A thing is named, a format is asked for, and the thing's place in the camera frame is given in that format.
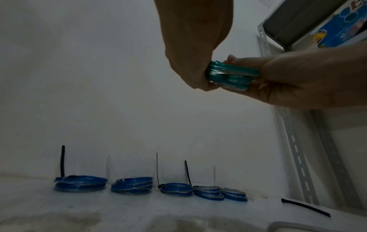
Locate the person's right hand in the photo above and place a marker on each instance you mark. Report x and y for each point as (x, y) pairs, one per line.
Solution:
(309, 81)

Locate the person's left hand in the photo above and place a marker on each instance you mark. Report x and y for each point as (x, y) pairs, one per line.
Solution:
(195, 34)

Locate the long black cable tie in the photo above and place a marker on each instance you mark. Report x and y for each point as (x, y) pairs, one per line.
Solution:
(306, 207)

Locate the curled black cable tie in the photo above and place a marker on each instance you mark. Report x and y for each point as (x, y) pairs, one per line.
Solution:
(62, 160)

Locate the blue printed box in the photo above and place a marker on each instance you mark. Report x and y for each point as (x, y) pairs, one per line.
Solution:
(341, 29)

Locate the grey shelf board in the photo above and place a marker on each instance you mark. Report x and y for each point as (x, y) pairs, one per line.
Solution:
(295, 20)

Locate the white perforated shelf upright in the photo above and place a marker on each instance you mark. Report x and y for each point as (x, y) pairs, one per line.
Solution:
(298, 158)

